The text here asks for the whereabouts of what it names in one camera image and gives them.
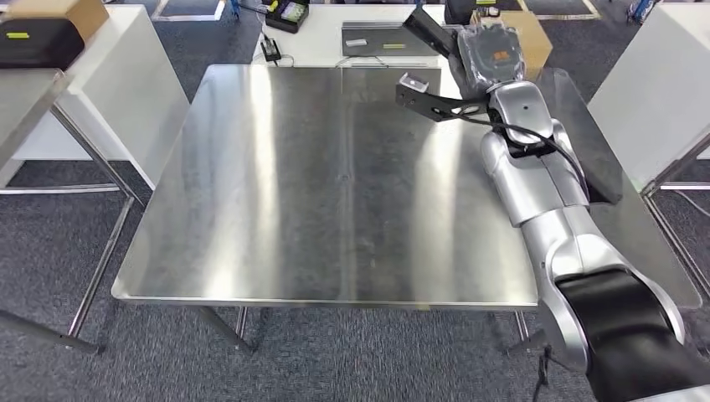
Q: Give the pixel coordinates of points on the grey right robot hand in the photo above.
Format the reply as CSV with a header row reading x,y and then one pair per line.
x,y
491,55

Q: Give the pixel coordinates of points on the steel workbench table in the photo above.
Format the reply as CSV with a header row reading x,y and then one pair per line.
x,y
277,194

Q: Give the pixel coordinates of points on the cardboard box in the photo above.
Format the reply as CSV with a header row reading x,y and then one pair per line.
x,y
535,39

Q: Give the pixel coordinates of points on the grey laptop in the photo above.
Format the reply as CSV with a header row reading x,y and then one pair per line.
x,y
388,39

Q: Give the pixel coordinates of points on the white floor tape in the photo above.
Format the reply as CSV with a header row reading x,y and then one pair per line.
x,y
219,11
591,10

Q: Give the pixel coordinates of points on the white board panel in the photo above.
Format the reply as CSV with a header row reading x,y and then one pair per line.
x,y
654,83
127,83

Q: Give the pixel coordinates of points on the white desk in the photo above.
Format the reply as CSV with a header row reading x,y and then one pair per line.
x,y
322,39

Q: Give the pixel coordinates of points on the black green device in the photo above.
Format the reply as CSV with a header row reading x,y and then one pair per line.
x,y
288,15

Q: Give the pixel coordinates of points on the steel side table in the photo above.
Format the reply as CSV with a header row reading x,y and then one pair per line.
x,y
677,166
22,100

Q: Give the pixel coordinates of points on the black power adapter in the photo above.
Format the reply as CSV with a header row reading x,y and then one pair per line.
x,y
270,51

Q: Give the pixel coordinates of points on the black chair seat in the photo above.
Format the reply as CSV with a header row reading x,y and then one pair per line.
x,y
39,47

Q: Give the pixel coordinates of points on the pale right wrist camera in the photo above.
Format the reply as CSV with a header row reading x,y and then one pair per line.
x,y
414,83

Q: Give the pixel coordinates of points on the blue metal frame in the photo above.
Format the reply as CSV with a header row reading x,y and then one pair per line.
x,y
643,8

